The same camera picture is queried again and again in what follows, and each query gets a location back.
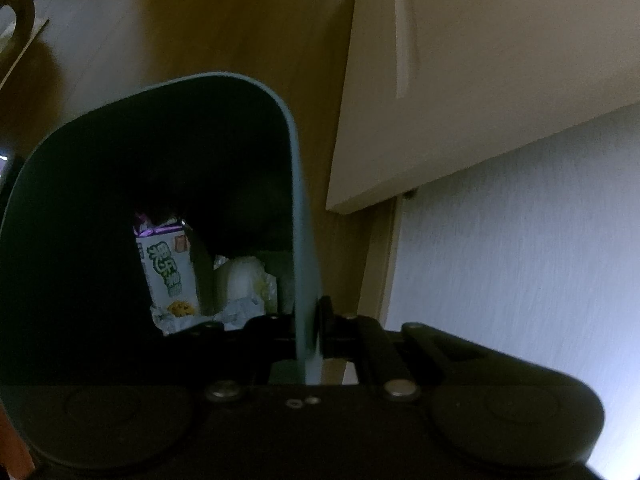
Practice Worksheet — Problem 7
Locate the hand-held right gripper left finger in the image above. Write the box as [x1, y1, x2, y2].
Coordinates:
[165, 310, 301, 404]

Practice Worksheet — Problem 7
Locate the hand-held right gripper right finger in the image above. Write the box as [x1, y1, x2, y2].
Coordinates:
[314, 296, 483, 404]

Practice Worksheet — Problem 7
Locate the white round bag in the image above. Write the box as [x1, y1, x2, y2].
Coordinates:
[214, 255, 279, 314]

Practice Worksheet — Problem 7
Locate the white green-print snack packet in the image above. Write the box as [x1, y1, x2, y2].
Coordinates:
[132, 212, 202, 337]

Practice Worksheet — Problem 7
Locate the teal trash bin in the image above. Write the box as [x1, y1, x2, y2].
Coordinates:
[0, 72, 327, 467]

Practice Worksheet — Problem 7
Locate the beige door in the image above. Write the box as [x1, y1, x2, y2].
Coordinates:
[325, 0, 640, 213]

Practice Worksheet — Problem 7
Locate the wooden furniture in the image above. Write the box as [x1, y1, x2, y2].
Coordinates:
[0, 0, 51, 92]

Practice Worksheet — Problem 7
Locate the beige wall trim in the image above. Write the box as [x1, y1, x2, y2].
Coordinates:
[360, 194, 407, 332]

